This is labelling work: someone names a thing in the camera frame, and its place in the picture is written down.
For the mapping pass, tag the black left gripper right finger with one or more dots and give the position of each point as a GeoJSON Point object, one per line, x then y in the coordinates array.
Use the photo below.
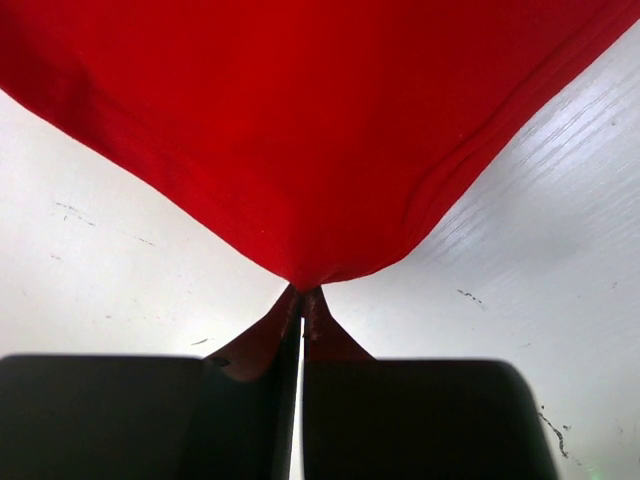
{"type": "Point", "coordinates": [364, 418]}

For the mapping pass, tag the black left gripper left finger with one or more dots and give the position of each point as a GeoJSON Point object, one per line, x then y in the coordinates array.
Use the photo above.
{"type": "Point", "coordinates": [228, 415]}

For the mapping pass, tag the bright red t shirt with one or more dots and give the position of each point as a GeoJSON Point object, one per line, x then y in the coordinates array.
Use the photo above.
{"type": "Point", "coordinates": [323, 140]}

